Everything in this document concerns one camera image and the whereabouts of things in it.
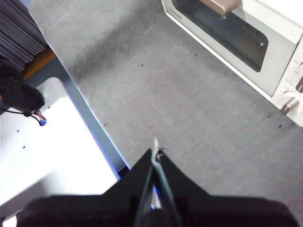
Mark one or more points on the cream oven knob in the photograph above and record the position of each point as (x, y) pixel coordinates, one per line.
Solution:
(300, 84)
(290, 104)

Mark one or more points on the dark grey ribbed panel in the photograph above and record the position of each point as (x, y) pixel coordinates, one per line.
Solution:
(19, 30)

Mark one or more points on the cream Toshiba toaster oven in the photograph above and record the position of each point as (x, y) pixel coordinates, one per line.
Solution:
(272, 14)

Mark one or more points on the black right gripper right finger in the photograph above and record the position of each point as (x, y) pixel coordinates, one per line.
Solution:
(225, 212)

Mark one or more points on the orange wooden strip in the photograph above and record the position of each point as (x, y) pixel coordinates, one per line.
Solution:
(40, 63)

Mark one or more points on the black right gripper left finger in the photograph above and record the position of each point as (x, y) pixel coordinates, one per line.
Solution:
(94, 212)

